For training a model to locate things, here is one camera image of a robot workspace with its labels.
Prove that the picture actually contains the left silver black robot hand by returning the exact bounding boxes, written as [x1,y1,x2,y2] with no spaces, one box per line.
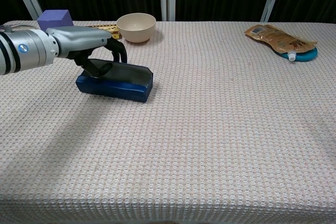
[46,26,129,79]

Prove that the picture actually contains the blue patterned box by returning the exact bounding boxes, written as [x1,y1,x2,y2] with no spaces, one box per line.
[75,58,154,103]

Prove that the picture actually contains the yellow red printed box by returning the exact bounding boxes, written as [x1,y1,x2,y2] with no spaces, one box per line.
[85,24,121,40]

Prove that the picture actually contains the table with beige tablecloth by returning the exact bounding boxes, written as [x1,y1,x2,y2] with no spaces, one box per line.
[0,20,336,224]

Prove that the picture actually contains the purple foam cube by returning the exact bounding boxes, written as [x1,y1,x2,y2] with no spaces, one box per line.
[37,9,73,31]

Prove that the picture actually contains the beige bowl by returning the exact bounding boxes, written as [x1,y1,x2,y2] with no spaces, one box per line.
[116,13,157,44]

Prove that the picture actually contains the brown spouted pouch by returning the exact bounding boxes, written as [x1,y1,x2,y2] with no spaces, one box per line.
[244,24,318,61]

